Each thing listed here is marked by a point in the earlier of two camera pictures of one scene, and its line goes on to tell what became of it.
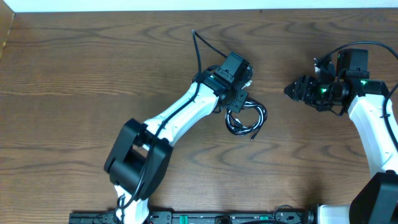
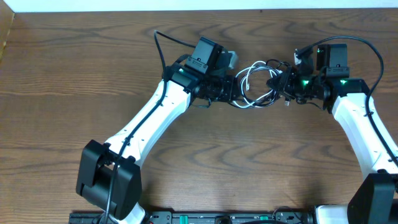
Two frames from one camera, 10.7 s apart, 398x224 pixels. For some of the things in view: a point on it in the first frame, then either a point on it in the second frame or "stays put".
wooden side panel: [7, 15] stays put
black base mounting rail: [232, 217] stays put
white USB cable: [263, 114] → [245, 71]
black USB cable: [254, 129] → [274, 95]
